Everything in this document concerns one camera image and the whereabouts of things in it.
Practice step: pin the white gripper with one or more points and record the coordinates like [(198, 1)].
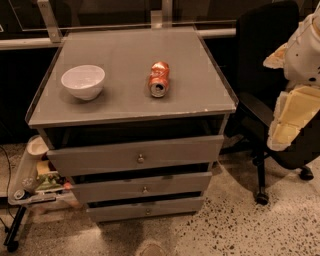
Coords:
[(304, 60)]

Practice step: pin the grey drawer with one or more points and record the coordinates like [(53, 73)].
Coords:
[(137, 155), (141, 187), (147, 209)]

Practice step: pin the grey drawer cabinet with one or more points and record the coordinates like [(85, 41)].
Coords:
[(198, 101)]

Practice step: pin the black office chair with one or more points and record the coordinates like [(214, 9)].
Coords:
[(259, 33)]

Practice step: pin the crushed orange soda can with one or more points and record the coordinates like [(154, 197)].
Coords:
[(158, 82)]

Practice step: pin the white ceramic bowl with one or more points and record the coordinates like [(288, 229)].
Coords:
[(84, 82)]

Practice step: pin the green snack bag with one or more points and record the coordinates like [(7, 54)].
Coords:
[(49, 181)]

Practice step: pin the metal railing bar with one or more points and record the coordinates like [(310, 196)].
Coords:
[(34, 43)]

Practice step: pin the black tray stand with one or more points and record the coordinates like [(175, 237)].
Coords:
[(10, 242)]

